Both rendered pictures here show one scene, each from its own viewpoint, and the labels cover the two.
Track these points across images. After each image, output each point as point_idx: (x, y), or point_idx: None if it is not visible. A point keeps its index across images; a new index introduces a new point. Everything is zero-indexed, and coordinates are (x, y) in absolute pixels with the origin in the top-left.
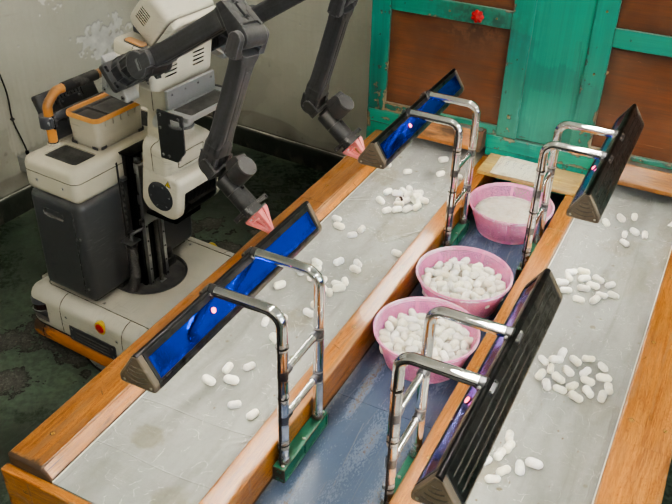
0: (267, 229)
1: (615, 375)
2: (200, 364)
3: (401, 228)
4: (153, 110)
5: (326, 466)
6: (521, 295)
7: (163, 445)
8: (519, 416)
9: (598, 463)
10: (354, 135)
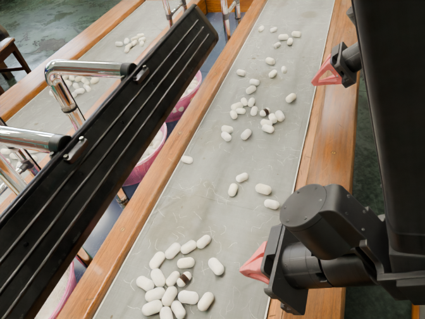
0: (320, 80)
1: (47, 93)
2: (309, 42)
3: (182, 211)
4: None
5: (220, 45)
6: None
7: (298, 14)
8: (117, 61)
9: (88, 53)
10: (272, 250)
